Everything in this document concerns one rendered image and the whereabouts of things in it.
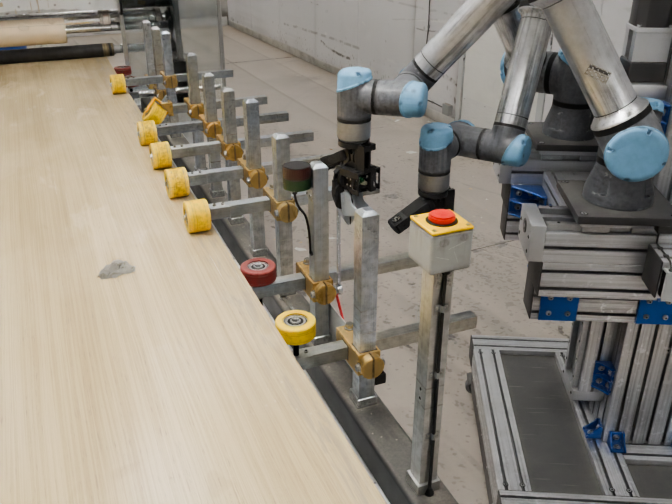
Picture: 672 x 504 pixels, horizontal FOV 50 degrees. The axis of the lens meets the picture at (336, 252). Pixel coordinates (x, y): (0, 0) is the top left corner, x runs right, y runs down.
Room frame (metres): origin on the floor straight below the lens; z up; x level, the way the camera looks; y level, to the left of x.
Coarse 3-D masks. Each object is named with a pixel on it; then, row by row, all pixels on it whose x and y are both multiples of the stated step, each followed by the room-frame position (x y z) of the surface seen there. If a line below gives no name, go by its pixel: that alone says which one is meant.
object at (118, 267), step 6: (114, 264) 1.41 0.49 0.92; (120, 264) 1.41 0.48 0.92; (126, 264) 1.42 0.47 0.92; (102, 270) 1.40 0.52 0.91; (108, 270) 1.40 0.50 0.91; (114, 270) 1.40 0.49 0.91; (120, 270) 1.40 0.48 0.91; (126, 270) 1.41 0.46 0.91; (132, 270) 1.41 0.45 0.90; (102, 276) 1.37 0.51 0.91; (108, 276) 1.38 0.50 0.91; (114, 276) 1.38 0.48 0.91
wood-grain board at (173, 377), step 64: (0, 128) 2.51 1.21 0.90; (64, 128) 2.51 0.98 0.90; (128, 128) 2.51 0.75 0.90; (0, 192) 1.89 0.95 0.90; (64, 192) 1.89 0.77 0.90; (128, 192) 1.89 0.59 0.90; (0, 256) 1.49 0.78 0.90; (64, 256) 1.49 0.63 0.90; (128, 256) 1.49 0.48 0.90; (192, 256) 1.49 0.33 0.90; (0, 320) 1.21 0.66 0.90; (64, 320) 1.21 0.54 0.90; (128, 320) 1.21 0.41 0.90; (192, 320) 1.21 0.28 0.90; (256, 320) 1.21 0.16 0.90; (0, 384) 1.00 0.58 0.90; (64, 384) 1.00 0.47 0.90; (128, 384) 1.00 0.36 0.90; (192, 384) 1.00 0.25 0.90; (256, 384) 1.00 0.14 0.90; (0, 448) 0.84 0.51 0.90; (64, 448) 0.84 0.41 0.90; (128, 448) 0.84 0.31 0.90; (192, 448) 0.84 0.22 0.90; (256, 448) 0.84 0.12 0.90; (320, 448) 0.84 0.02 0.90
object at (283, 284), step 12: (408, 252) 1.59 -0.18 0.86; (348, 264) 1.52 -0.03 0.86; (384, 264) 1.53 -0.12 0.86; (396, 264) 1.55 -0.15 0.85; (408, 264) 1.56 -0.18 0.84; (288, 276) 1.46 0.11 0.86; (300, 276) 1.46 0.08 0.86; (336, 276) 1.49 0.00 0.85; (348, 276) 1.50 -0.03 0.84; (252, 288) 1.41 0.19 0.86; (264, 288) 1.42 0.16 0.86; (276, 288) 1.43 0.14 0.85; (288, 288) 1.44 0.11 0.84; (300, 288) 1.45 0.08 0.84
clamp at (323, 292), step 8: (296, 264) 1.51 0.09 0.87; (304, 264) 1.50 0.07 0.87; (296, 272) 1.51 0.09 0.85; (304, 272) 1.46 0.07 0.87; (312, 280) 1.42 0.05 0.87; (320, 280) 1.42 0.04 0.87; (328, 280) 1.42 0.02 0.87; (312, 288) 1.41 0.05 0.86; (320, 288) 1.40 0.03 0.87; (328, 288) 1.40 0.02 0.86; (312, 296) 1.40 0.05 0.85; (320, 296) 1.39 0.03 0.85; (328, 296) 1.40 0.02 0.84
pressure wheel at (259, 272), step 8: (248, 264) 1.44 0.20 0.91; (256, 264) 1.42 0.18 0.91; (264, 264) 1.44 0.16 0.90; (272, 264) 1.43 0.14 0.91; (248, 272) 1.40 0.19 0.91; (256, 272) 1.39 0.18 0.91; (264, 272) 1.40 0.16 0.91; (272, 272) 1.41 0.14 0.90; (248, 280) 1.39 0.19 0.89; (256, 280) 1.39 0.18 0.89; (264, 280) 1.39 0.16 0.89; (272, 280) 1.41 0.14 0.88
